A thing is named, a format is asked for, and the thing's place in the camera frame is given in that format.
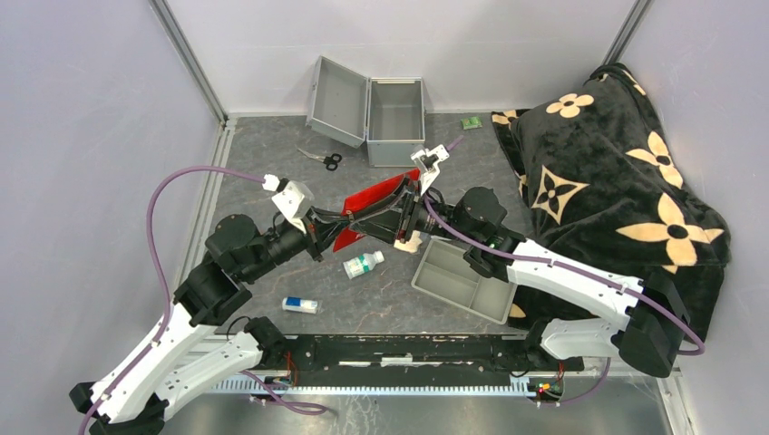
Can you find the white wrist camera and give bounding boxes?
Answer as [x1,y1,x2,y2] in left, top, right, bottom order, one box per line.
[411,144,450,197]
[262,174,315,222]

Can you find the black floral blanket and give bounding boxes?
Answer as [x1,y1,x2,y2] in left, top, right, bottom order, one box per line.
[491,63,731,339]

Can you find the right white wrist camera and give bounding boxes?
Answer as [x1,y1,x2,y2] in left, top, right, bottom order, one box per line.
[411,144,450,197]

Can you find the blue white small box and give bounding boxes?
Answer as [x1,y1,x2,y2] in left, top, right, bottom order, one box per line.
[281,296,320,314]

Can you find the small green packet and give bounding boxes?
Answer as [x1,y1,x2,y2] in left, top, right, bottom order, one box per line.
[461,116,482,131]

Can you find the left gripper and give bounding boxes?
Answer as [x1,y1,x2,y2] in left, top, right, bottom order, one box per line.
[244,204,353,281]

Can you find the black handled scissors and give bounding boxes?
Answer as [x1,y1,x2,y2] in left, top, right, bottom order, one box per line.
[297,148,343,171]

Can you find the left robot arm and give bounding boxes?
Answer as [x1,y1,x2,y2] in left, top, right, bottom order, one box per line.
[70,208,346,434]

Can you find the white green-label bottle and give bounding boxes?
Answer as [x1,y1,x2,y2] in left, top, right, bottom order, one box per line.
[343,250,385,279]

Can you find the grey divider tray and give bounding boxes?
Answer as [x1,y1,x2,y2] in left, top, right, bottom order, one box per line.
[411,239,516,324]

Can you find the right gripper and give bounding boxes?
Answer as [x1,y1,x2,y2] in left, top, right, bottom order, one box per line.
[349,174,477,247]

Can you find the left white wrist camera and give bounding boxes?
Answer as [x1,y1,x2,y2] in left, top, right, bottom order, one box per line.
[262,174,315,222]

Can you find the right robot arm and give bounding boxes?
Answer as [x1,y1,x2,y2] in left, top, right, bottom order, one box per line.
[343,179,694,378]

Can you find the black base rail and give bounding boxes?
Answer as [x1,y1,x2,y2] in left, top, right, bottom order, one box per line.
[257,334,585,387]

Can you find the red first aid pouch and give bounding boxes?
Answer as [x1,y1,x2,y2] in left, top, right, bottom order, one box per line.
[333,169,420,252]

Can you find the grey metal case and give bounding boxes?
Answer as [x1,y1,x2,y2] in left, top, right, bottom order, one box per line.
[306,56,426,168]

